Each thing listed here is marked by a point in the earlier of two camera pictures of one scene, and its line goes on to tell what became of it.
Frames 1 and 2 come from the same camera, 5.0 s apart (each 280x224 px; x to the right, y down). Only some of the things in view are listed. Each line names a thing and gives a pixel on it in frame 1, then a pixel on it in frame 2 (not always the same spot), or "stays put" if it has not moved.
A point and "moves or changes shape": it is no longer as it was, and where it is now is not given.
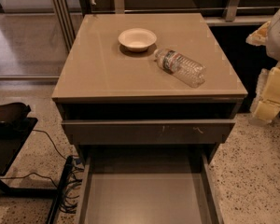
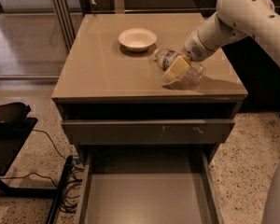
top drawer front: x=149 y=132 stays put
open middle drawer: x=155 y=187 stays put
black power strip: x=67 y=168 stays put
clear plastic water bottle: x=188 y=72 moves or changes shape
